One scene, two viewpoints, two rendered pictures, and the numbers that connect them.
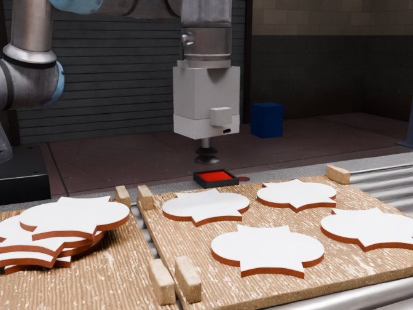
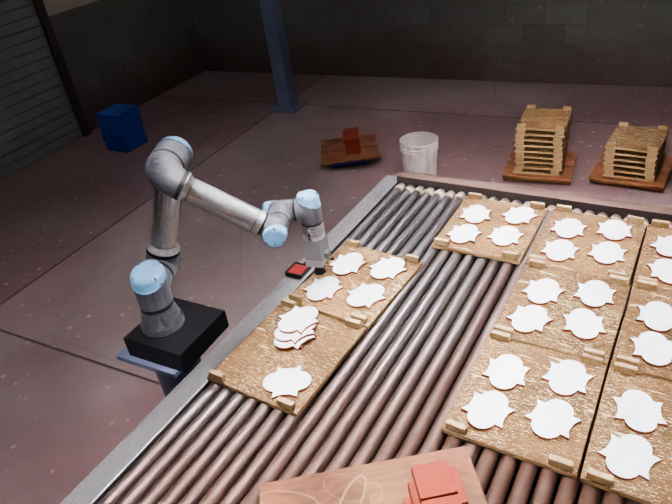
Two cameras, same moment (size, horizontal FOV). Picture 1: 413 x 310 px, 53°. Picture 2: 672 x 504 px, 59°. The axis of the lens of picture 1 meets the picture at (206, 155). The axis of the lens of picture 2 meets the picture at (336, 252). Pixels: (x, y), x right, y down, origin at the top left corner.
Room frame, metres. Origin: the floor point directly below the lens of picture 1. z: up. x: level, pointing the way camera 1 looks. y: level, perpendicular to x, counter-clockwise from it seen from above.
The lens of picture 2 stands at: (-0.85, 0.93, 2.25)
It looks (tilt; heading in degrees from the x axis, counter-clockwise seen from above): 33 degrees down; 326
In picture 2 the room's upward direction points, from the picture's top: 8 degrees counter-clockwise
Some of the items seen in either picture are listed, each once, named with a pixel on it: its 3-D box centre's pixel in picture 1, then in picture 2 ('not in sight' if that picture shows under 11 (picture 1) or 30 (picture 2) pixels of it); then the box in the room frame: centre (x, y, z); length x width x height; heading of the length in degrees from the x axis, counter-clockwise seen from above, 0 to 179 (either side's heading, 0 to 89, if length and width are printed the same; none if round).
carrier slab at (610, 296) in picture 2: not in sight; (562, 306); (-0.01, -0.49, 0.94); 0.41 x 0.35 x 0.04; 111
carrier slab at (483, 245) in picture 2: not in sight; (490, 224); (0.48, -0.73, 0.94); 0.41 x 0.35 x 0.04; 112
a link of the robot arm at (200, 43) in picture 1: (204, 43); (312, 228); (0.65, 0.00, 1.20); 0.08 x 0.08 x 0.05
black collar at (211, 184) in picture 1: (215, 178); (298, 270); (0.84, -0.02, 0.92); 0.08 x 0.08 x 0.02; 22
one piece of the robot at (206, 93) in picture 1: (209, 96); (318, 247); (0.64, 0.00, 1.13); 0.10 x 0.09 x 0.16; 35
